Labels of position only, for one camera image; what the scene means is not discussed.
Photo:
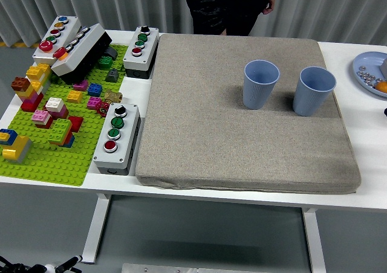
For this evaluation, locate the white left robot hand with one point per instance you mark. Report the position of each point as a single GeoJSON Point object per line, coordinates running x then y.
{"type": "Point", "coordinates": [50, 268]}

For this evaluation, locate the person's left hand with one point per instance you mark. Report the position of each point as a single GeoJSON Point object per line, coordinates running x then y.
{"type": "Point", "coordinates": [268, 5]}

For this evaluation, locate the blue ribbed plastic cup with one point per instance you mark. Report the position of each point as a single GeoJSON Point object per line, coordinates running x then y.
{"type": "Point", "coordinates": [311, 101]}
{"type": "Point", "coordinates": [257, 95]}

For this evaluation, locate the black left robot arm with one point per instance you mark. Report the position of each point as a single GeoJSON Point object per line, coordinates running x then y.
{"type": "Point", "coordinates": [16, 268]}

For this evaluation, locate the orange fruit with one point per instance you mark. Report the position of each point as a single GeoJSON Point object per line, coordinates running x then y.
{"type": "Point", "coordinates": [382, 87]}

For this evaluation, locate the person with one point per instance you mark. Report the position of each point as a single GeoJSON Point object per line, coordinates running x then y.
{"type": "Point", "coordinates": [223, 7]}

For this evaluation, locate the light blue plate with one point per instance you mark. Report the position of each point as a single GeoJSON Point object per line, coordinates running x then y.
{"type": "Point", "coordinates": [367, 60]}

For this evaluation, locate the white table leg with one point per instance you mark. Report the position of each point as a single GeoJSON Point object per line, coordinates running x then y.
{"type": "Point", "coordinates": [314, 239]}
{"type": "Point", "coordinates": [95, 224]}

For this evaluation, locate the green studded baseplate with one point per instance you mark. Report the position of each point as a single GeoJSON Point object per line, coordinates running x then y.
{"type": "Point", "coordinates": [60, 164]}

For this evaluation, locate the grey four-button control box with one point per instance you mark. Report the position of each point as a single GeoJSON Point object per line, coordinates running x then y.
{"type": "Point", "coordinates": [131, 119]}
{"type": "Point", "coordinates": [151, 43]}

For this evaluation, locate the yellow on grey brick stack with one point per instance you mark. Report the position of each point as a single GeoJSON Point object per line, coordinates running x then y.
{"type": "Point", "coordinates": [18, 146]}

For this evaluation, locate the grey-brown fabric mat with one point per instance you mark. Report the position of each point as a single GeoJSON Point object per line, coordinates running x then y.
{"type": "Point", "coordinates": [211, 119]}

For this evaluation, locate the green orange blue brick stack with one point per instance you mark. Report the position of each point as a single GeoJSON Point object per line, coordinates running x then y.
{"type": "Point", "coordinates": [60, 128]}

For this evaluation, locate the blue and yellow brick stack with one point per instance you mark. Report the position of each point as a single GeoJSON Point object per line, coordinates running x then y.
{"type": "Point", "coordinates": [7, 134]}

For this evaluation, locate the grey pleated curtain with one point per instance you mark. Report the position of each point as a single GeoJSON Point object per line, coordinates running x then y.
{"type": "Point", "coordinates": [121, 4]}

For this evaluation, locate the red toy brick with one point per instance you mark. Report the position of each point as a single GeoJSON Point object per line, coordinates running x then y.
{"type": "Point", "coordinates": [77, 122]}

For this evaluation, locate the pink white red brick stack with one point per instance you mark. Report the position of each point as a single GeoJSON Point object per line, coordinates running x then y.
{"type": "Point", "coordinates": [40, 116]}

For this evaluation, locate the dark grey curved brick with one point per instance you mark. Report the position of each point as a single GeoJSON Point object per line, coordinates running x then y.
{"type": "Point", "coordinates": [112, 53]}

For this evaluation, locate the white on magenta brick stack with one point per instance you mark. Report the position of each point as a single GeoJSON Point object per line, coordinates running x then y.
{"type": "Point", "coordinates": [55, 104]}

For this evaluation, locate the dark grey sloped brick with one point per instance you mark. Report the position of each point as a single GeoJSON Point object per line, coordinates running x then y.
{"type": "Point", "coordinates": [112, 75]}

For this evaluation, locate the magenta toy brick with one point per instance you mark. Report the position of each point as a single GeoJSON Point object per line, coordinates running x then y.
{"type": "Point", "coordinates": [93, 103]}
{"type": "Point", "coordinates": [81, 85]}

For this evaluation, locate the green toy brick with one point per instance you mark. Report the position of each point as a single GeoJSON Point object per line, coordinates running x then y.
{"type": "Point", "coordinates": [106, 62]}

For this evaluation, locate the yellow toy brick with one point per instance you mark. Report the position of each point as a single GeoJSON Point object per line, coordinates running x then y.
{"type": "Point", "coordinates": [74, 96]}

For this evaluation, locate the multicoloured brick tower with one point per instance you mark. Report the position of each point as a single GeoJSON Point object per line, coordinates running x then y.
{"type": "Point", "coordinates": [33, 95]}

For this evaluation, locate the brass valve red handwheel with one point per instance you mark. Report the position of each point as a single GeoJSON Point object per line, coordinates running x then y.
{"type": "Point", "coordinates": [113, 96]}

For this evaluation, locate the grey control box black base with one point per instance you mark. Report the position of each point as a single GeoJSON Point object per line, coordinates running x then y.
{"type": "Point", "coordinates": [87, 43]}

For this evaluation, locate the blue toy brick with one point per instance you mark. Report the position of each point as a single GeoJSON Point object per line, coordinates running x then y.
{"type": "Point", "coordinates": [95, 89]}

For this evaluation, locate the grey five-button control box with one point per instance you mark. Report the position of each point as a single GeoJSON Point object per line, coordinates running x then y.
{"type": "Point", "coordinates": [71, 25]}

